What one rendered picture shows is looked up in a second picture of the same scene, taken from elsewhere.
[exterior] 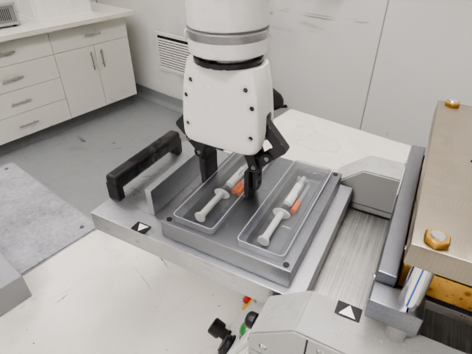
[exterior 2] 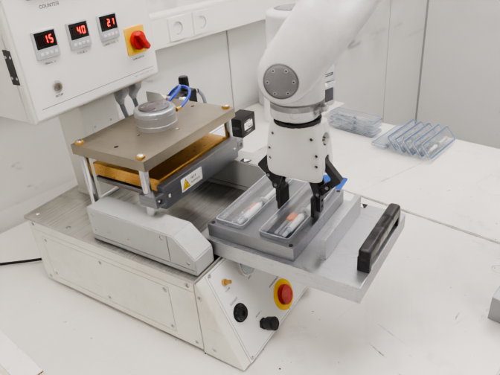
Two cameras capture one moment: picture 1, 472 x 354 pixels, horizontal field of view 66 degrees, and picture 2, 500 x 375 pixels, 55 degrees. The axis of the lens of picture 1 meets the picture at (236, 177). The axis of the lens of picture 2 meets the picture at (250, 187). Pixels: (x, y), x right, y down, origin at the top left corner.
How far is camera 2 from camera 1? 1.10 m
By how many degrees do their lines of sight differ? 115
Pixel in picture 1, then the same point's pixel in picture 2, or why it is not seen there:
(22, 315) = (480, 304)
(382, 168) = (173, 222)
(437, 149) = (188, 132)
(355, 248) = not seen: hidden behind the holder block
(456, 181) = (197, 121)
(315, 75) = not seen: outside the picture
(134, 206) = (374, 217)
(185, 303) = (342, 313)
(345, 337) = (251, 155)
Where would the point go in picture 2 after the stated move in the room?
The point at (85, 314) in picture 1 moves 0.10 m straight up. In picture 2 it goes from (425, 305) to (431, 265)
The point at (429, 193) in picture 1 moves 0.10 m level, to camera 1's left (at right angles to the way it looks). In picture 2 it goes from (213, 117) to (265, 115)
